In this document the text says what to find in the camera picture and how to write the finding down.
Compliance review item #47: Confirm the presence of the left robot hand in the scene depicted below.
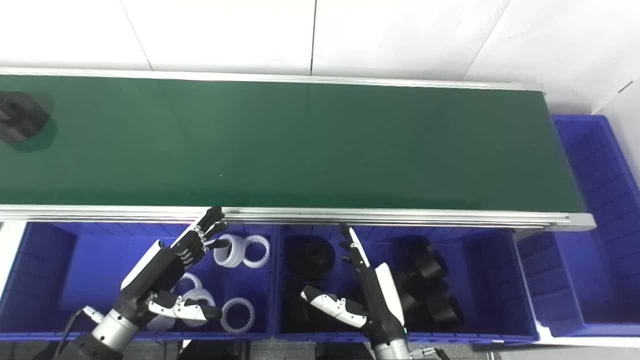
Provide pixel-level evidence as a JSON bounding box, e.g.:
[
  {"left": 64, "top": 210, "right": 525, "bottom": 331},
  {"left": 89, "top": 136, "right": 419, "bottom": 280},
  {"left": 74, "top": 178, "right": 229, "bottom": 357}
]
[{"left": 116, "top": 206, "right": 231, "bottom": 327}]

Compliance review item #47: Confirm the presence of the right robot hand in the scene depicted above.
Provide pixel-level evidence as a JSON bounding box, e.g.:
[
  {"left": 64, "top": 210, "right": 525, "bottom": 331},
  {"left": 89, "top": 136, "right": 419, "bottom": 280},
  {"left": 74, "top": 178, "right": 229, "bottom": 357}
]
[{"left": 301, "top": 223, "right": 407, "bottom": 346}]

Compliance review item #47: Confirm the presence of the blue bin with white rings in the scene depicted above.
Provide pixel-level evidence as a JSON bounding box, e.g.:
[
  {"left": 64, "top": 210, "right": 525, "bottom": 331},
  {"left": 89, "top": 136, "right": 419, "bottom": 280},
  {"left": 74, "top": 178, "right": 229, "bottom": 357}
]
[{"left": 0, "top": 220, "right": 278, "bottom": 343}]

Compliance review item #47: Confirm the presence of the blue bin with black parts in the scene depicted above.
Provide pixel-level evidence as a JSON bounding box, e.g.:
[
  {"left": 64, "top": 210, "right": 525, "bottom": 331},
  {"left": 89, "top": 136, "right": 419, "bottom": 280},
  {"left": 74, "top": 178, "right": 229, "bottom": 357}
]
[{"left": 272, "top": 224, "right": 541, "bottom": 346}]

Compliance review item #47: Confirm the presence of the empty blue plastic bin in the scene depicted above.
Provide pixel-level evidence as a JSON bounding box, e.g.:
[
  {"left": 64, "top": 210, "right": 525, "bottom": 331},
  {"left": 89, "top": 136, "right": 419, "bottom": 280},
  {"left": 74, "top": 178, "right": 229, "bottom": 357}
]
[{"left": 515, "top": 114, "right": 640, "bottom": 338}]

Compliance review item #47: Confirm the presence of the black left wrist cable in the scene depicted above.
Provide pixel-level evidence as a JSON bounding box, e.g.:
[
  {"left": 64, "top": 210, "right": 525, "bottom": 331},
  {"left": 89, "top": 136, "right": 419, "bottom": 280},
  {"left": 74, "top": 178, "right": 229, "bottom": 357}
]
[{"left": 54, "top": 306, "right": 105, "bottom": 357}]

